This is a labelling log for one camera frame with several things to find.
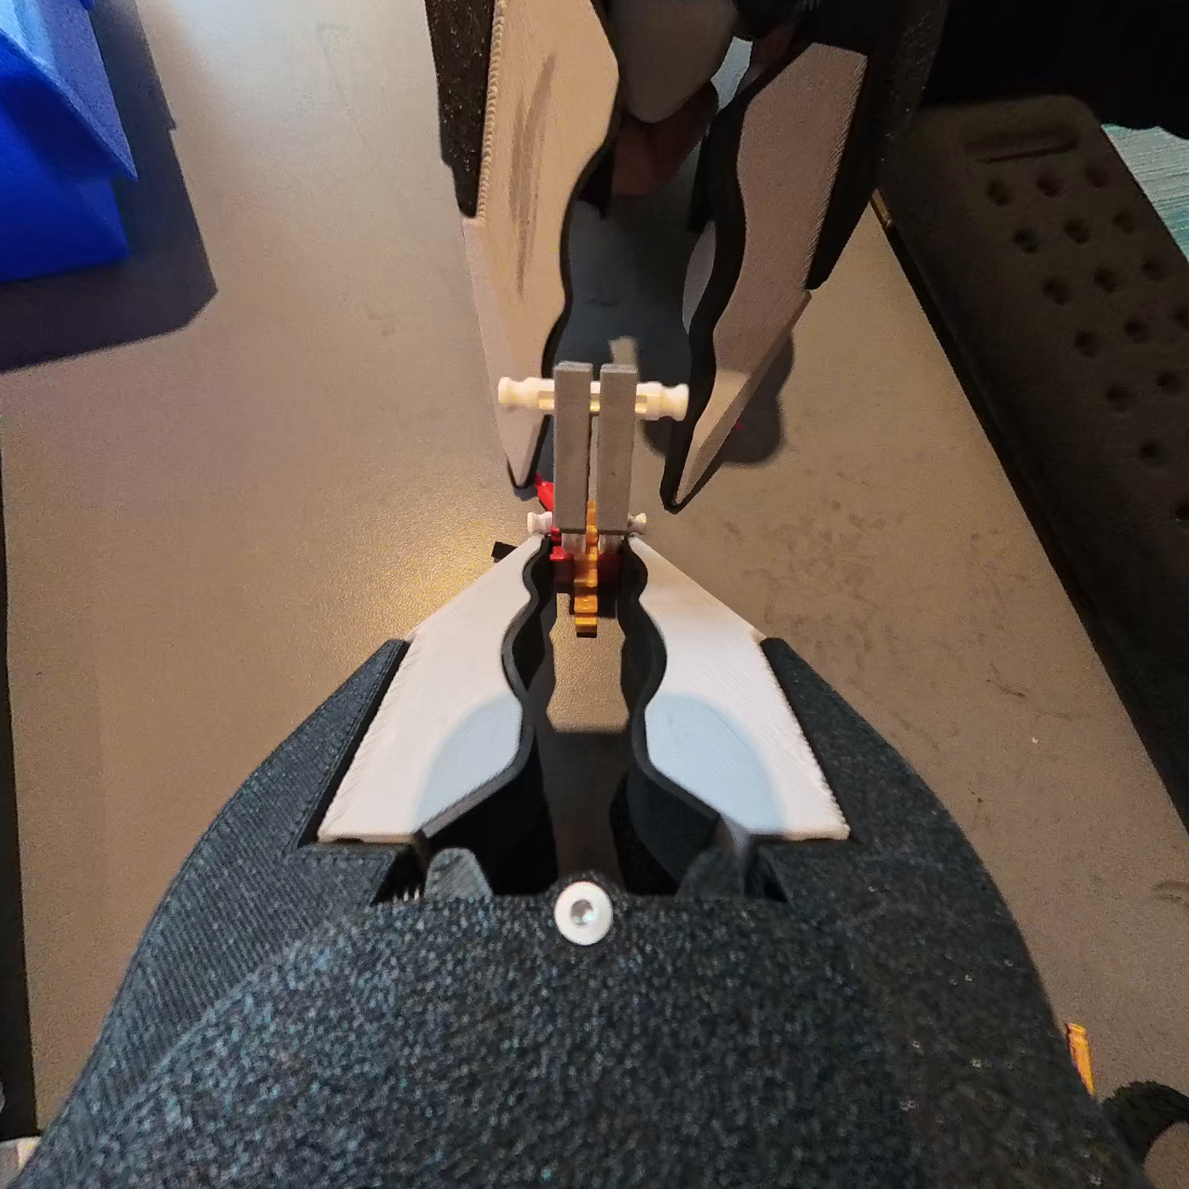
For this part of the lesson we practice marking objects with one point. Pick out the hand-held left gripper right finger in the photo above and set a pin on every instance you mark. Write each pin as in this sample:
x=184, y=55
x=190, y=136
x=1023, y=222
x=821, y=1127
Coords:
x=743, y=733

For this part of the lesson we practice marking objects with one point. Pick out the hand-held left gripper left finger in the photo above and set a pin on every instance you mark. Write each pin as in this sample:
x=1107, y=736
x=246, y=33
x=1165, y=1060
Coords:
x=436, y=725

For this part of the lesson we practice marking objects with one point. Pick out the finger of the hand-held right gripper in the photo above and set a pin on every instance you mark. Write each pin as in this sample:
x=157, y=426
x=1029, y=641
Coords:
x=780, y=232
x=529, y=232

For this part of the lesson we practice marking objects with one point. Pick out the small toy building assembly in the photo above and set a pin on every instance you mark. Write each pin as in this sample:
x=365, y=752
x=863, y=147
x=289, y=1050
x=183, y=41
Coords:
x=613, y=446

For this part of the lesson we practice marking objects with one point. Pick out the blue plastic bin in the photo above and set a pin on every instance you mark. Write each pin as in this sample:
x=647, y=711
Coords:
x=55, y=186

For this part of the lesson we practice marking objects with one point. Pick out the person's right hand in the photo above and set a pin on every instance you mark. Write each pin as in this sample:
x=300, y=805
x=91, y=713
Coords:
x=660, y=153

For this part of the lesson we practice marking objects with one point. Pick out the black perforated pad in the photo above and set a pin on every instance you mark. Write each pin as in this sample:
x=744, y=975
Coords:
x=1067, y=324

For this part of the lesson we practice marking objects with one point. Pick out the orange rod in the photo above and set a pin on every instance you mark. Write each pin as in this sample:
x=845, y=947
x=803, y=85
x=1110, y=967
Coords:
x=1079, y=1055

